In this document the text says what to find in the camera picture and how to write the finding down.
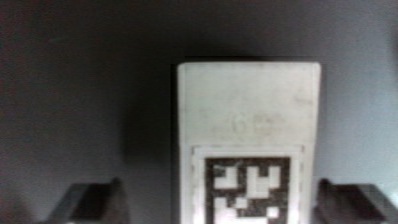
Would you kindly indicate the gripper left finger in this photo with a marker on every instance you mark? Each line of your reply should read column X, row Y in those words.
column 91, row 204

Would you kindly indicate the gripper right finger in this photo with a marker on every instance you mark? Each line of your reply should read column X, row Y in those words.
column 352, row 204

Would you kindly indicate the white leg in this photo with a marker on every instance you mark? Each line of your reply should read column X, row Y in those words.
column 248, row 116

